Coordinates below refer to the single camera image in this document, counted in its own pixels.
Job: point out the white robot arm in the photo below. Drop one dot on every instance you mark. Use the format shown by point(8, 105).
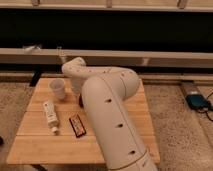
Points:
point(103, 91)

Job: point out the translucent plastic cup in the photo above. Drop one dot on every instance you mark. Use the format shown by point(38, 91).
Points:
point(57, 86)

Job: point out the dark chocolate bar wrapper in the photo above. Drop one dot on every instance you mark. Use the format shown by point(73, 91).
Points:
point(77, 126)

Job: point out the white tube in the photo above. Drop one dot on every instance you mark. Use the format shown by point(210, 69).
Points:
point(51, 116)

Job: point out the wooden table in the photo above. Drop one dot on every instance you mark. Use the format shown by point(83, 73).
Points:
point(35, 143)

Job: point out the blue device on floor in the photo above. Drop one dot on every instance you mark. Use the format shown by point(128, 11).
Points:
point(196, 101)

